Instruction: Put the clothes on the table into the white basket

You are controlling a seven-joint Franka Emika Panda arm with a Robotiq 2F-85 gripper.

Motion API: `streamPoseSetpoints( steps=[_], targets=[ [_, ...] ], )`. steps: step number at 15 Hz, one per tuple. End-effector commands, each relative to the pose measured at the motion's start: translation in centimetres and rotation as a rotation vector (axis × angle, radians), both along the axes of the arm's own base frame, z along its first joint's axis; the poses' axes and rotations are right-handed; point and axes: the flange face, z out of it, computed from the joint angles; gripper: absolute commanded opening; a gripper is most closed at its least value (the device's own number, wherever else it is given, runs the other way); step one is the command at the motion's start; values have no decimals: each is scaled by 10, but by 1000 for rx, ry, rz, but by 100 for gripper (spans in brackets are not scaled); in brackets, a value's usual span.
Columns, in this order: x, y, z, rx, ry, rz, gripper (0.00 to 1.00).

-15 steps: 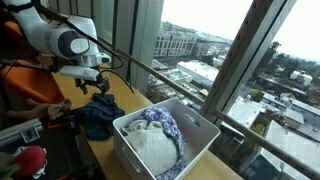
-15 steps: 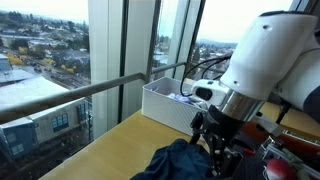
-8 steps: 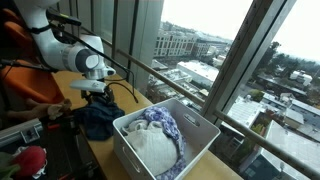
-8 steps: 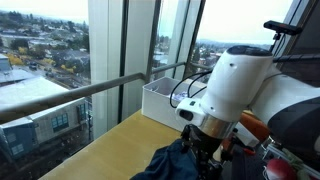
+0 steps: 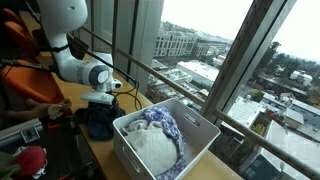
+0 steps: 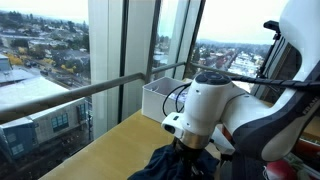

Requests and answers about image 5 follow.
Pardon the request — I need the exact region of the dark navy garment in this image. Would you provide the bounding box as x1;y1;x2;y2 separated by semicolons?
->
74;102;126;141

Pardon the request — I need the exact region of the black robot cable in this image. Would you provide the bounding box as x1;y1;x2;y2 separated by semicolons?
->
84;49;143;112

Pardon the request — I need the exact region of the red plush toy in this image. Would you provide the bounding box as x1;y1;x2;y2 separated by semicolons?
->
12;146;46;177

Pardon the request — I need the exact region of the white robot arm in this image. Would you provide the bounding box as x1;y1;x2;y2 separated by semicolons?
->
37;0;123;105

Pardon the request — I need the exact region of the black laptop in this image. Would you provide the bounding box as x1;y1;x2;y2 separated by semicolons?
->
69;37;89;60

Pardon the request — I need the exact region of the black camera tripod arm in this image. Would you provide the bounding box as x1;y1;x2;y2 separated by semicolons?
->
0;59;54;72

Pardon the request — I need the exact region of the purple white floral garment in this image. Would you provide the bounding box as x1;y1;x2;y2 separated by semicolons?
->
121;107;186;180

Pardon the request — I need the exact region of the metal window handrail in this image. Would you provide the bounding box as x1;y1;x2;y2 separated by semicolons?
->
68;23;320;179

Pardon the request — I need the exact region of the orange chair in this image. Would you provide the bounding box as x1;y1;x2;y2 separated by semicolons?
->
1;8;64;103

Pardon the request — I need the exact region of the white plastic basket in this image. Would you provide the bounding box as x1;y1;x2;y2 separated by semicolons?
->
113;99;220;180

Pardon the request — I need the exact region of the brown plush toy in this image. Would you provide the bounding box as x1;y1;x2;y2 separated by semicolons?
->
26;98;72;120

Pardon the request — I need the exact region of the silver aluminium frame rail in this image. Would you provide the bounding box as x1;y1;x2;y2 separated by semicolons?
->
0;119;43;147

